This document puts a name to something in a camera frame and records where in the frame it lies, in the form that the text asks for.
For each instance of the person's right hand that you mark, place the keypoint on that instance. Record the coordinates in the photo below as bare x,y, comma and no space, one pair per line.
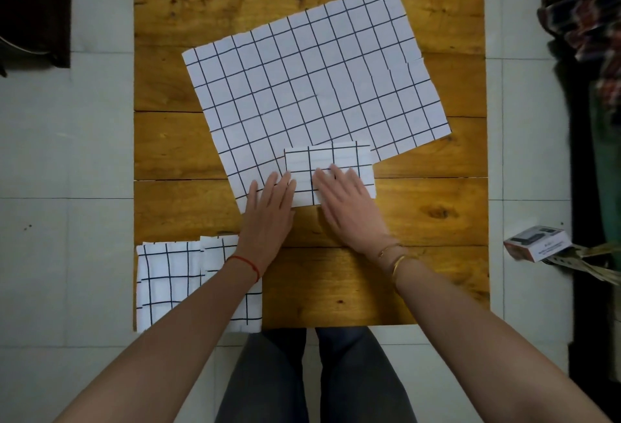
354,219

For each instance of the person's left hand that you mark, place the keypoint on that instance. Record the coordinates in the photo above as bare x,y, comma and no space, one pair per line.
267,228

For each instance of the grid cloth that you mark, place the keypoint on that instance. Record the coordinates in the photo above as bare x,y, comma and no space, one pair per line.
310,160
165,282

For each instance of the pile of grid cloths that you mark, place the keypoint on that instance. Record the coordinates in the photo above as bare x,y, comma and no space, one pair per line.
315,73

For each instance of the person's right forearm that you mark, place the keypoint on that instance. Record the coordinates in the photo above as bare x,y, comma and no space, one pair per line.
485,355

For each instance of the person's left forearm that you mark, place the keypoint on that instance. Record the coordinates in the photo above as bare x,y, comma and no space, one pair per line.
160,355

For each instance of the person's denim trousers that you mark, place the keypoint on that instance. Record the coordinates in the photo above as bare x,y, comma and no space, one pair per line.
262,379

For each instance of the gold bangle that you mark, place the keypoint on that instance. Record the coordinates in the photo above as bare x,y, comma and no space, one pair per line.
400,262

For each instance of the wooden table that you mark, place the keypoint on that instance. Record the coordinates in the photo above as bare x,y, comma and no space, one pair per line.
339,291

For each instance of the small white orange box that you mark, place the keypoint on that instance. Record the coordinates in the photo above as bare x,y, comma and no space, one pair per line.
538,248

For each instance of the long cream and denim sofa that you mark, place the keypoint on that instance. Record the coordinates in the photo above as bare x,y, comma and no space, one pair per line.
577,146

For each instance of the green cloth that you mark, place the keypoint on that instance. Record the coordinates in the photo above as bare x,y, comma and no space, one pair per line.
609,170

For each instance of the red plaid blanket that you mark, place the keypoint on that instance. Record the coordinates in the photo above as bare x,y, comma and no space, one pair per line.
582,5

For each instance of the cream and denim armchair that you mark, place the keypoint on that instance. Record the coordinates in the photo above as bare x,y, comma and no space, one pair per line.
34,15

